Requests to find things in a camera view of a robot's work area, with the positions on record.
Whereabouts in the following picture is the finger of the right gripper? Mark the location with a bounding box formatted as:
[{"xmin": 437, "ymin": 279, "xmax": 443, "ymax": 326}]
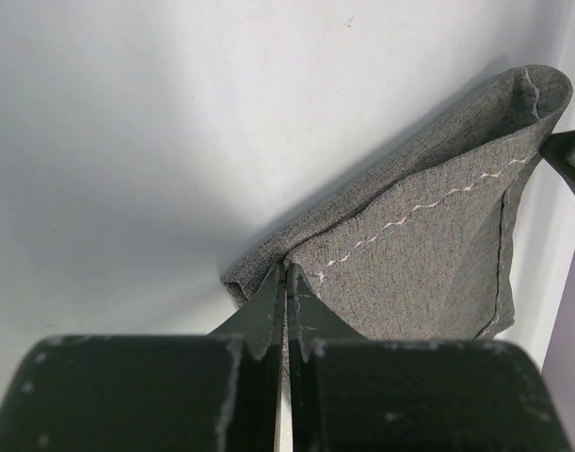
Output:
[{"xmin": 540, "ymin": 130, "xmax": 575, "ymax": 196}]

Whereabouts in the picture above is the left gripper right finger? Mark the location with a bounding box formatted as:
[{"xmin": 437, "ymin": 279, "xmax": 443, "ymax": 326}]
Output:
[{"xmin": 286, "ymin": 265, "xmax": 571, "ymax": 451}]

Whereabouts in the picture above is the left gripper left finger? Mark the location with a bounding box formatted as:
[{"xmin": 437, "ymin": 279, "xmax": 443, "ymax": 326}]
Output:
[{"xmin": 0, "ymin": 264, "xmax": 286, "ymax": 451}]

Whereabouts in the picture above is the grey cloth napkin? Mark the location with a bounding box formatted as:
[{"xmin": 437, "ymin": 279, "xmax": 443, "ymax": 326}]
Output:
[{"xmin": 223, "ymin": 65, "xmax": 573, "ymax": 340}]

